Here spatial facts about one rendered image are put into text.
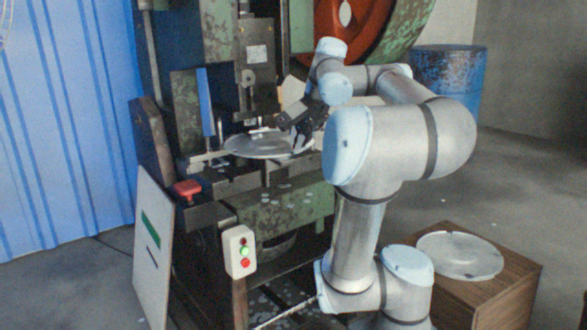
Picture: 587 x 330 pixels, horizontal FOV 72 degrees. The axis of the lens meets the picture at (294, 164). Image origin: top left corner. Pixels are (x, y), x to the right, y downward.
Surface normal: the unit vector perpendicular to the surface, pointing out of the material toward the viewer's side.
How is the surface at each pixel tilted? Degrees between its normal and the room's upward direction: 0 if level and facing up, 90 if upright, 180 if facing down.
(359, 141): 67
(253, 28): 90
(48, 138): 90
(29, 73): 90
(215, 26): 90
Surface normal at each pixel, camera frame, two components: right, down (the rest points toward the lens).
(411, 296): 0.07, 0.36
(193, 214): 0.59, 0.28
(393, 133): 0.05, -0.22
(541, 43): -0.80, 0.24
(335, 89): 0.07, 0.67
